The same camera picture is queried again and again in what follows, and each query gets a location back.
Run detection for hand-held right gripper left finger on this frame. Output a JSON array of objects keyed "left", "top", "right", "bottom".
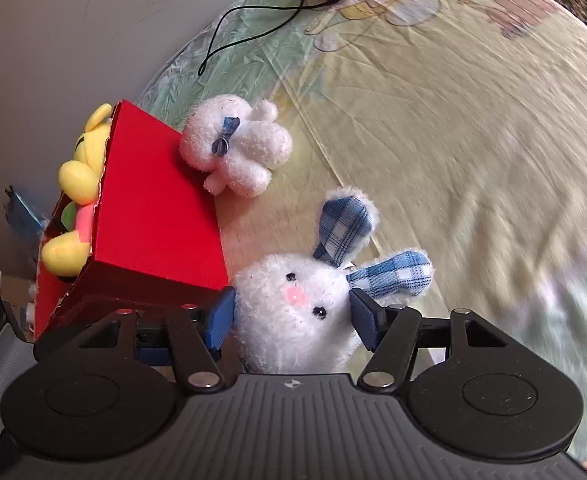
[{"left": 74, "top": 286, "right": 238, "bottom": 395}]

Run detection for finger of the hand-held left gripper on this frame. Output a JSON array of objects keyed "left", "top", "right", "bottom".
[{"left": 134, "top": 327, "right": 175, "bottom": 367}]

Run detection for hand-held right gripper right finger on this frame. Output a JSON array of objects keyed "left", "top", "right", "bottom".
[{"left": 348, "top": 287, "right": 510, "bottom": 395}]

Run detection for white bunny plush plaid ears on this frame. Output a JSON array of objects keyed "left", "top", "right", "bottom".
[{"left": 231, "top": 186, "right": 434, "bottom": 376}]

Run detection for red cardboard box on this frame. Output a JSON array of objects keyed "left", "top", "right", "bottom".
[{"left": 34, "top": 100, "right": 234, "bottom": 342}]

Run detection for blue plastic bag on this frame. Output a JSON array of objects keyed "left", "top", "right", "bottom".
[{"left": 4, "top": 186, "right": 49, "bottom": 241}]

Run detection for small white plush bear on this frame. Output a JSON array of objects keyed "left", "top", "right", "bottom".
[{"left": 180, "top": 94, "right": 294, "bottom": 198}]

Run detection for yellow plush toy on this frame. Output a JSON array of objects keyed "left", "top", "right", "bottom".
[{"left": 41, "top": 103, "right": 114, "bottom": 277}]

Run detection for cartoon printed bed sheet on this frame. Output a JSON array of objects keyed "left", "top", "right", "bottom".
[{"left": 138, "top": 0, "right": 587, "bottom": 466}]

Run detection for thin black cable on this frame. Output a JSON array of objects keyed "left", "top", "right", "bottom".
[{"left": 198, "top": 0, "right": 341, "bottom": 77}]

